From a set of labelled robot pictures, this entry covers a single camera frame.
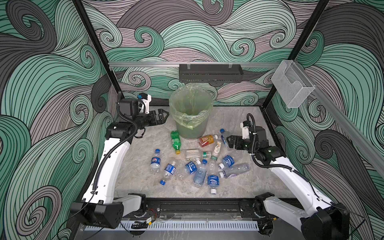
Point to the clear bottle blue label front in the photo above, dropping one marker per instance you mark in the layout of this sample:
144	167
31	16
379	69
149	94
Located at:
213	179

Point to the clear bottle blue label white cap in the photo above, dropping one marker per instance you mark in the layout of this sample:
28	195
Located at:
185	170

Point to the green bottle yellow cap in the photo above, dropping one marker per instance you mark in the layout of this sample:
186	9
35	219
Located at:
176	142

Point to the aluminium back rail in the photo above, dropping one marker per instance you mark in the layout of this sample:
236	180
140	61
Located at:
152	64

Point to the green plastic bin liner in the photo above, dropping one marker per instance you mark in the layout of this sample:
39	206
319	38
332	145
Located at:
190	105

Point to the black wall tray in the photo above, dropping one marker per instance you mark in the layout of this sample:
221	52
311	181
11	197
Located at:
214	74

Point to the grey mesh waste bin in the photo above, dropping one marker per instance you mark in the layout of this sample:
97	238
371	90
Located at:
192	120

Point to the white slotted cable duct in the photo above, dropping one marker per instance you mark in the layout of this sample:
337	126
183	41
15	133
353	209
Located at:
206	225

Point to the aluminium right rail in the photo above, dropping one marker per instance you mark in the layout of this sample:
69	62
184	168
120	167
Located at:
340	102

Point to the clear bottle green cap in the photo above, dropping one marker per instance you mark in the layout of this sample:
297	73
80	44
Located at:
197	154

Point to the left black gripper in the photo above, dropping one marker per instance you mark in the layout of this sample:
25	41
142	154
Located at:
161	121

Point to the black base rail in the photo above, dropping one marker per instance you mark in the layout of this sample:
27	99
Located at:
161	207

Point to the clear plastic wall holder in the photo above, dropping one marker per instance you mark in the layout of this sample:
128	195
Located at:
292	83

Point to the clear grey bottle white cap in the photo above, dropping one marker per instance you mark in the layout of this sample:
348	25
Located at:
234	170

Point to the small bottle blue label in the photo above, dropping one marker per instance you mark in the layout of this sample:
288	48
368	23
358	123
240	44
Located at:
227	161

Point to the red yellow tea bottle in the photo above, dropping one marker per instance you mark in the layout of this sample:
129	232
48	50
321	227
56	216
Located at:
207	140

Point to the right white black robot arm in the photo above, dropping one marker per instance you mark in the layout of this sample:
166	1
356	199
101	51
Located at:
318	218

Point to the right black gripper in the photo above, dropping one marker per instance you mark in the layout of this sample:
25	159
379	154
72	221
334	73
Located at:
233	140

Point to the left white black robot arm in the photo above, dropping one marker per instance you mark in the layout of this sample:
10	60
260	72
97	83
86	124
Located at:
99	207

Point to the clear blue tinted bottle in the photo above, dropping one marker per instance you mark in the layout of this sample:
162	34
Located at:
201	174

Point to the clear bottle white picture label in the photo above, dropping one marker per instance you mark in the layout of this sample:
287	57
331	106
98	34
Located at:
216	151

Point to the pepsi label clear bottle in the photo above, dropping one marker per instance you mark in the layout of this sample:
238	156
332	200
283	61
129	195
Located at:
155	162

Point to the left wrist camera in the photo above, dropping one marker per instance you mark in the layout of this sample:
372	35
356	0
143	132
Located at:
130	107

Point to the aluminium rail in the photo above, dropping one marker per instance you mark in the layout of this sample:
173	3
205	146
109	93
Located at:
152	64
340	102

